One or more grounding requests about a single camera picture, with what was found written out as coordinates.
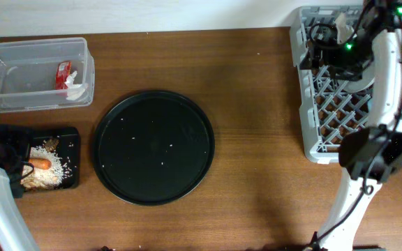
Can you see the clear plastic bin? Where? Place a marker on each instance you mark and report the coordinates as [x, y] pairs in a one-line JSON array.
[[28, 69]]

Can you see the orange carrot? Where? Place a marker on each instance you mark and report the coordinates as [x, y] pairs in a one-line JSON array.
[[40, 163]]

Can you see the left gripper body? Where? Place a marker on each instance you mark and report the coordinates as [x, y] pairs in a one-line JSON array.
[[15, 140]]

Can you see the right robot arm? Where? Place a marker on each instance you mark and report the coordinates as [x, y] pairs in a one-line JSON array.
[[367, 160]]

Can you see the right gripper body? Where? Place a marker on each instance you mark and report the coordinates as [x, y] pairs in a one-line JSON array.
[[350, 59]]

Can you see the white plate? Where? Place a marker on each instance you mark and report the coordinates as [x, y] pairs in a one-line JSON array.
[[367, 80]]

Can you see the grey dishwasher rack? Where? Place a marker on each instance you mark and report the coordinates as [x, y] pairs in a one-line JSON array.
[[328, 114]]

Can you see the round black tray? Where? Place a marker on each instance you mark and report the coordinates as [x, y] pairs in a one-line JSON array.
[[153, 148]]

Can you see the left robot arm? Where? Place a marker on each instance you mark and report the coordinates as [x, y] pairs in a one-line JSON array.
[[14, 233]]

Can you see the pile of rice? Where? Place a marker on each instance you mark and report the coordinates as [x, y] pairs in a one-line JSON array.
[[38, 179]]

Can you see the black rectangular tray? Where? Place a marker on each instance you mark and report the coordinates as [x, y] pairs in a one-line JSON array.
[[69, 146]]

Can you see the red snack wrapper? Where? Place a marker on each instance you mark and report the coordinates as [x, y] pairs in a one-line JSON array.
[[63, 72]]

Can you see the white tissue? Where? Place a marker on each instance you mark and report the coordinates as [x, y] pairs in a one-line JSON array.
[[74, 91]]

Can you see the brown food scrap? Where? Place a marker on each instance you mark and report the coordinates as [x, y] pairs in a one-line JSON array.
[[51, 144]]

